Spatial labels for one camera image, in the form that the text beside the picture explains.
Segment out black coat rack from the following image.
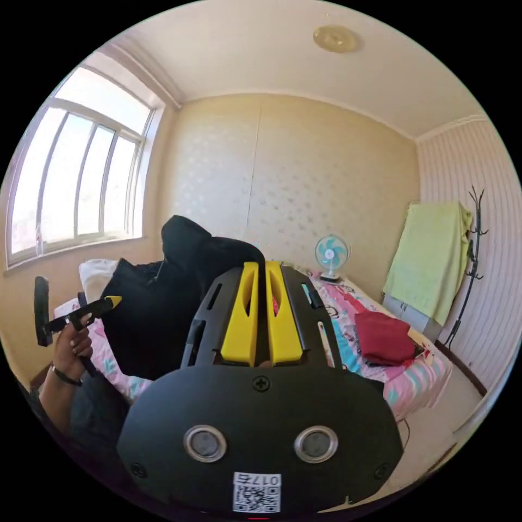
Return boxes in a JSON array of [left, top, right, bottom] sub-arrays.
[[433, 185, 490, 352]]

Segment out red garment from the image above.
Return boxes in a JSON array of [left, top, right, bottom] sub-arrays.
[[353, 310, 417, 367]]

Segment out person's left hand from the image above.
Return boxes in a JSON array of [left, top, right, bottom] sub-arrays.
[[52, 324, 94, 383]]

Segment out round ceiling lamp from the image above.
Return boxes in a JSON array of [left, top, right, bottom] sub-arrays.
[[313, 25, 362, 54]]

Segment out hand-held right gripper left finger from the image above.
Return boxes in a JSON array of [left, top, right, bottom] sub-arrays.
[[220, 262, 260, 364]]

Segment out black pants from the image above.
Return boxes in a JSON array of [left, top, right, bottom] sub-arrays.
[[100, 215, 266, 381]]

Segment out white cupboard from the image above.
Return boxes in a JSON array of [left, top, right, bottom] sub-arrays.
[[381, 291, 442, 344]]

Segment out person's body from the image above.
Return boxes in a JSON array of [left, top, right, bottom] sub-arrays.
[[24, 377, 138, 462]]

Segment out window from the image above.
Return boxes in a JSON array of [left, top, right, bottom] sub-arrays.
[[4, 52, 167, 271]]

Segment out person's left forearm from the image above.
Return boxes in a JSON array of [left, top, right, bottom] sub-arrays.
[[27, 363, 84, 415]]

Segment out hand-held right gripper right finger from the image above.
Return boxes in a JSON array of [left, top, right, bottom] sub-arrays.
[[265, 260, 304, 366]]

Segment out bed with printed sheet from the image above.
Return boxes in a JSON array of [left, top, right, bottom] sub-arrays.
[[53, 259, 454, 421]]

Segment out small white table fan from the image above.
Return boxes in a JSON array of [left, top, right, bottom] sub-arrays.
[[314, 234, 352, 283]]

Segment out white pillow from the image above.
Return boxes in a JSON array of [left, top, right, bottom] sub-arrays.
[[78, 258, 120, 303]]

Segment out yellow-green towel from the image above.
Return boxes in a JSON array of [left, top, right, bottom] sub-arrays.
[[382, 201, 474, 327]]

